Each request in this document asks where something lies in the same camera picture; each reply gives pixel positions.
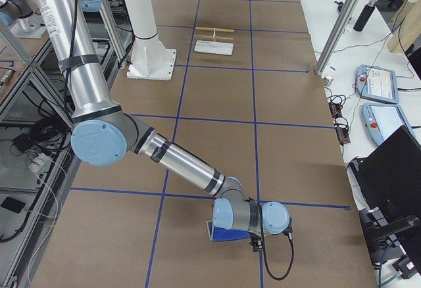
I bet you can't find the teach pendant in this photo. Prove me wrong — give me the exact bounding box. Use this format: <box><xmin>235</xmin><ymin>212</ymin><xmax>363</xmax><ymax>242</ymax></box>
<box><xmin>356</xmin><ymin>64</ymin><xmax>399</xmax><ymax>104</ymax></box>
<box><xmin>362</xmin><ymin>103</ymin><xmax>414</xmax><ymax>146</ymax></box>

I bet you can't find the lower teach pendant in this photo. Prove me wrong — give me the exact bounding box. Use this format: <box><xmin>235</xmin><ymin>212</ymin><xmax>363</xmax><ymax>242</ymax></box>
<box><xmin>362</xmin><ymin>103</ymin><xmax>414</xmax><ymax>146</ymax></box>

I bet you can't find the small electronics board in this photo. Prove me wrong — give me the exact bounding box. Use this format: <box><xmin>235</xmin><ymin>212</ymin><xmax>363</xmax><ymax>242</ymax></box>
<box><xmin>335</xmin><ymin>127</ymin><xmax>351</xmax><ymax>145</ymax></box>
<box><xmin>328</xmin><ymin>103</ymin><xmax>342</xmax><ymax>118</ymax></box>

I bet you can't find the black water bottle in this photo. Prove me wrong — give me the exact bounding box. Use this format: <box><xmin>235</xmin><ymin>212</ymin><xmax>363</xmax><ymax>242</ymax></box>
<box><xmin>353</xmin><ymin>0</ymin><xmax>378</xmax><ymax>32</ymax></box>

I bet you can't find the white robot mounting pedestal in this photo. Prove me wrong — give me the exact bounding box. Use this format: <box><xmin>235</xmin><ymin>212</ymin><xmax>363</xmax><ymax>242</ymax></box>
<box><xmin>124</xmin><ymin>0</ymin><xmax>177</xmax><ymax>81</ymax></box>

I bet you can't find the blue microfiber towel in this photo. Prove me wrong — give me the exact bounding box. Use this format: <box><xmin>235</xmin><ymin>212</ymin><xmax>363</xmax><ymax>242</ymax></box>
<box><xmin>206</xmin><ymin>220</ymin><xmax>249</xmax><ymax>242</ymax></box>

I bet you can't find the black laptop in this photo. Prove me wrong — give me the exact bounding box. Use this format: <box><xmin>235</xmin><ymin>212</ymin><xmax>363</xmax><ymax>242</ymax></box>
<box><xmin>349</xmin><ymin>126</ymin><xmax>420</xmax><ymax>219</ymax></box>

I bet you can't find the right black braided cable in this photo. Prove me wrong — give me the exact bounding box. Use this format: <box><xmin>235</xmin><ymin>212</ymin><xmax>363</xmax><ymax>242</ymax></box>
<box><xmin>261</xmin><ymin>231</ymin><xmax>295</xmax><ymax>281</ymax></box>

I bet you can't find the white wooden towel rack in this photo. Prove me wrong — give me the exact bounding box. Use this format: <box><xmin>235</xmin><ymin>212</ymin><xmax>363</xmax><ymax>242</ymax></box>
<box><xmin>194</xmin><ymin>26</ymin><xmax>235</xmax><ymax>56</ymax></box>

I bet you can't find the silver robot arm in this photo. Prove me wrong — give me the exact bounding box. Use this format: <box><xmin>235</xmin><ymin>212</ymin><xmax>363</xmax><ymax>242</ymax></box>
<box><xmin>30</xmin><ymin>0</ymin><xmax>292</xmax><ymax>251</ymax></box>
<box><xmin>1</xmin><ymin>0</ymin><xmax>46</xmax><ymax>39</ymax></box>

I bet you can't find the lower small electronics board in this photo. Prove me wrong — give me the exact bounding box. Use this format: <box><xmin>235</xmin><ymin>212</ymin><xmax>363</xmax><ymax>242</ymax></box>
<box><xmin>335</xmin><ymin>127</ymin><xmax>351</xmax><ymax>145</ymax></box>

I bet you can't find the upper small electronics board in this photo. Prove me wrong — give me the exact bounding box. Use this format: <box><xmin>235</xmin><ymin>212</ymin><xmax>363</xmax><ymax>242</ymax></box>
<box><xmin>328</xmin><ymin>103</ymin><xmax>342</xmax><ymax>118</ymax></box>

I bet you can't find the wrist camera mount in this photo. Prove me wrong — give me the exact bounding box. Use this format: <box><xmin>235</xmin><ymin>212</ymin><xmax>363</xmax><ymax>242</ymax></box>
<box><xmin>283</xmin><ymin>216</ymin><xmax>293</xmax><ymax>240</ymax></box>

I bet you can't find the aluminium frame post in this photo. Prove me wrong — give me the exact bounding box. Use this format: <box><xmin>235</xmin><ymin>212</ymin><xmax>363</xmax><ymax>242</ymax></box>
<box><xmin>314</xmin><ymin>0</ymin><xmax>359</xmax><ymax>76</ymax></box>

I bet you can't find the small metal cylinder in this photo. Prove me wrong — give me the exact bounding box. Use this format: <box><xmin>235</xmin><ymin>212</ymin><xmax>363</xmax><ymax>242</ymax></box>
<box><xmin>323</xmin><ymin>75</ymin><xmax>334</xmax><ymax>87</ymax></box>

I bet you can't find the upper teach pendant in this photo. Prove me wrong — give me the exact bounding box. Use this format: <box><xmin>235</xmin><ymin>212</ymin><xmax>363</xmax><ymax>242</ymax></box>
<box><xmin>356</xmin><ymin>64</ymin><xmax>399</xmax><ymax>104</ymax></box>

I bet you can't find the black power adapter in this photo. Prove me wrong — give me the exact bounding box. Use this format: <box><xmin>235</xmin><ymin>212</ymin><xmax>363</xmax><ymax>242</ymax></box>
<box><xmin>12</xmin><ymin>133</ymin><xmax>34</xmax><ymax>153</ymax></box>

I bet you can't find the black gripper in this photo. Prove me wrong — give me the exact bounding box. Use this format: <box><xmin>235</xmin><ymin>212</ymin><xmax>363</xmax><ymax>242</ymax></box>
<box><xmin>249</xmin><ymin>233</ymin><xmax>262</xmax><ymax>252</ymax></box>

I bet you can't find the black phone on shelf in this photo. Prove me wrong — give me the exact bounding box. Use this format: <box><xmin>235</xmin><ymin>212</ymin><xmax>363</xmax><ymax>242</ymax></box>
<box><xmin>1</xmin><ymin>197</ymin><xmax>26</xmax><ymax>214</ymax></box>

